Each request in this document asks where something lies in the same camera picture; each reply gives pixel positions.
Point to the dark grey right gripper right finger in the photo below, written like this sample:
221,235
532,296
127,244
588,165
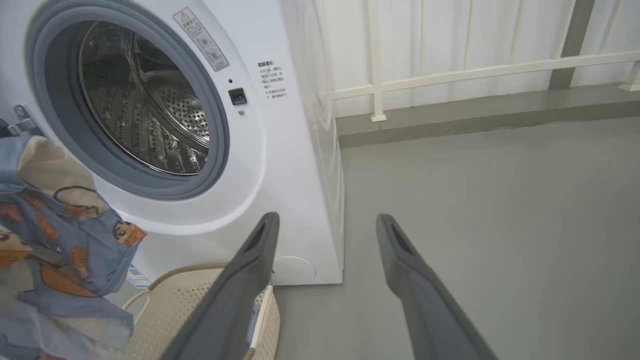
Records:
425,300

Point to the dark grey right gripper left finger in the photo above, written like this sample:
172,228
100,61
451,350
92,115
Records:
235,295

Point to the blue cartoon print garment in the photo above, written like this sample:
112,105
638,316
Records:
60,235

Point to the cream perforated laundry basket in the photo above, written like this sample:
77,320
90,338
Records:
175,310

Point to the white front-load washing machine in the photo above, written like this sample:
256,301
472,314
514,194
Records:
280,165

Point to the black door latch socket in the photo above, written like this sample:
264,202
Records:
237,96

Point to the grey rubber door gasket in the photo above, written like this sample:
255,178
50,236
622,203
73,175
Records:
55,90

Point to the blue energy label sticker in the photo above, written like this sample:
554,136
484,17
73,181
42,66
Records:
136,276

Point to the steel perforated drum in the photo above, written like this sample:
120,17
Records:
145,100

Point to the white metal railing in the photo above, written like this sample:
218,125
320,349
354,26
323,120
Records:
450,75

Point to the grey warning sticker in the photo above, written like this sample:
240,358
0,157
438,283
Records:
201,39

